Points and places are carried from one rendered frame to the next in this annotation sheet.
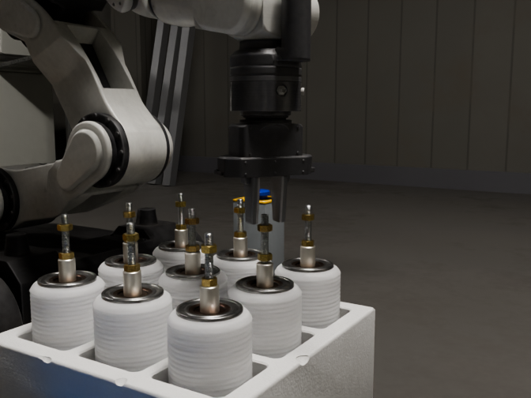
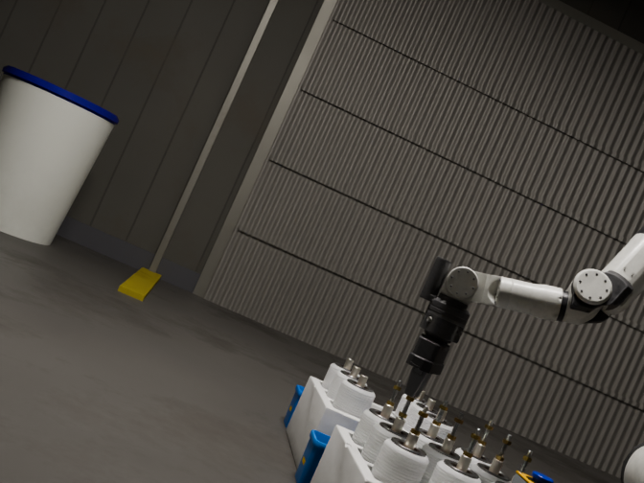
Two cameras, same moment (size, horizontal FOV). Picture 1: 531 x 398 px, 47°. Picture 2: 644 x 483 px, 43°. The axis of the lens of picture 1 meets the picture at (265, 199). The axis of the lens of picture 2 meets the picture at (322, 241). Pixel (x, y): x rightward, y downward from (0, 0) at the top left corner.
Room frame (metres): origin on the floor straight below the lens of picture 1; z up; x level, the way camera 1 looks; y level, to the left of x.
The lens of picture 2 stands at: (1.91, -1.34, 0.53)
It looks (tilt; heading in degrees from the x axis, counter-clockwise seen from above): 1 degrees up; 141
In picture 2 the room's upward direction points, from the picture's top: 24 degrees clockwise
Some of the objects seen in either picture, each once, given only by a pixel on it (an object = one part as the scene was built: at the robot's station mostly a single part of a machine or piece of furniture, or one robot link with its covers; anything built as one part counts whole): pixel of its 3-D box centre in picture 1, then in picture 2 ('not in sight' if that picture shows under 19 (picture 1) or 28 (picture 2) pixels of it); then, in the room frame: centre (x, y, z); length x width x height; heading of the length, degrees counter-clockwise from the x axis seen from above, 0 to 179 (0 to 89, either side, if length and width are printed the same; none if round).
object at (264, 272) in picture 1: (265, 275); (398, 425); (0.76, 0.00, 0.26); 0.02 x 0.02 x 0.03
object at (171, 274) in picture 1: (193, 272); (445, 451); (0.82, 0.10, 0.25); 0.08 x 0.08 x 0.01
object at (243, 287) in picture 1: (265, 284); (395, 430); (0.76, 0.00, 0.25); 0.08 x 0.08 x 0.01
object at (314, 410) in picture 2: not in sight; (367, 446); (0.35, 0.39, 0.09); 0.39 x 0.39 x 0.18; 58
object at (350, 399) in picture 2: not in sight; (346, 417); (0.39, 0.23, 0.16); 0.10 x 0.10 x 0.18
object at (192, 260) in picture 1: (193, 263); (447, 446); (0.82, 0.10, 0.26); 0.02 x 0.02 x 0.03
